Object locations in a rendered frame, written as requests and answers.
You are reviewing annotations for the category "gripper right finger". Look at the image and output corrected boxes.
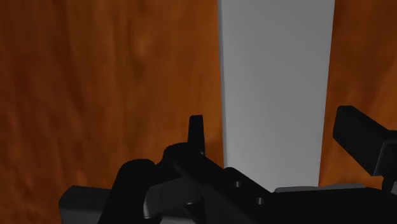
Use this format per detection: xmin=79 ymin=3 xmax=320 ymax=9
xmin=332 ymin=105 xmax=397 ymax=195

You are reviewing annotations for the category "grey robot stand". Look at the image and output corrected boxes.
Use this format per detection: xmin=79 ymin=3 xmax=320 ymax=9
xmin=218 ymin=0 xmax=336 ymax=193

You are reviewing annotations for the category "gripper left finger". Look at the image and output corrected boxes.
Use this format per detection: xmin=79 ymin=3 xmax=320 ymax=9
xmin=59 ymin=115 xmax=273 ymax=224

